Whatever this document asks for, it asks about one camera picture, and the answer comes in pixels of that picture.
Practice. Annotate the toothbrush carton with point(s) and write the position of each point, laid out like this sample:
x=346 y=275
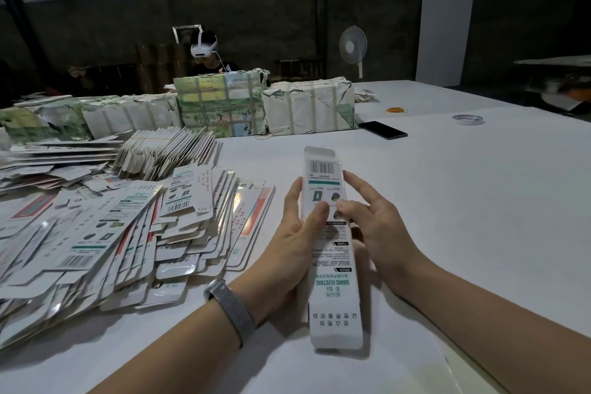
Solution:
x=334 y=306

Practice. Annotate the white standing fan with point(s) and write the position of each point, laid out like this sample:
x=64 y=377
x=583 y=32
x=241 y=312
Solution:
x=353 y=44

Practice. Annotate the person's right forearm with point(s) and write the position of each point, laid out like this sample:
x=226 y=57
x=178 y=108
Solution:
x=503 y=334

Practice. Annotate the black smartphone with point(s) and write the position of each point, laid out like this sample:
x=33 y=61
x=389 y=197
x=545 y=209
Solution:
x=383 y=130

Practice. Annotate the small orange tape roll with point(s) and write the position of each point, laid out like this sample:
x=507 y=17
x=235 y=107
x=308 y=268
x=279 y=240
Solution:
x=395 y=109

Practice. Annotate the small white paper stack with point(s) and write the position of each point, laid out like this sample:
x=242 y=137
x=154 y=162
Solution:
x=366 y=94

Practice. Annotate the person's left hand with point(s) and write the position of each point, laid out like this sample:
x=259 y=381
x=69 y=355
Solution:
x=282 y=260

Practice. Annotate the cluttered side table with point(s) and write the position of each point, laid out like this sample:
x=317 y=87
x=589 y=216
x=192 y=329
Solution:
x=557 y=84

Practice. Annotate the person's right hand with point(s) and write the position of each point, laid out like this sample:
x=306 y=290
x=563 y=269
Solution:
x=383 y=232

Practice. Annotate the grey band wristwatch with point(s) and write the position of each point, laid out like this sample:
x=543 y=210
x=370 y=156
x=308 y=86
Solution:
x=231 y=311

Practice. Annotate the fanned stack of white cartons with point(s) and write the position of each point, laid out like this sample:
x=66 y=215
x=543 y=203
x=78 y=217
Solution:
x=166 y=151

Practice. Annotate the row of white wrapped bundles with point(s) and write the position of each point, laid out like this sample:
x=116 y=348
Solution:
x=92 y=119

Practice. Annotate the green printed wrapped bundle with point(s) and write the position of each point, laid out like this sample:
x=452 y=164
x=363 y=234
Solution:
x=222 y=105

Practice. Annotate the white tape roll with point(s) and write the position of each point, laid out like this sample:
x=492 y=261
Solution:
x=455 y=119

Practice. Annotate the pile of cartons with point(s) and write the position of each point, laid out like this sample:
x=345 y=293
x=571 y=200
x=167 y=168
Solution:
x=102 y=232

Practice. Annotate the white head-mounted camera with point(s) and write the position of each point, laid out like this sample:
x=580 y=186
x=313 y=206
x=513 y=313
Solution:
x=204 y=45

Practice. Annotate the white board panel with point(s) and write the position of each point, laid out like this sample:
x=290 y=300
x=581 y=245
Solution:
x=445 y=29

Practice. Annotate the dark wooden chair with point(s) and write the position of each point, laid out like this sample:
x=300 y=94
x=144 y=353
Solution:
x=300 y=68

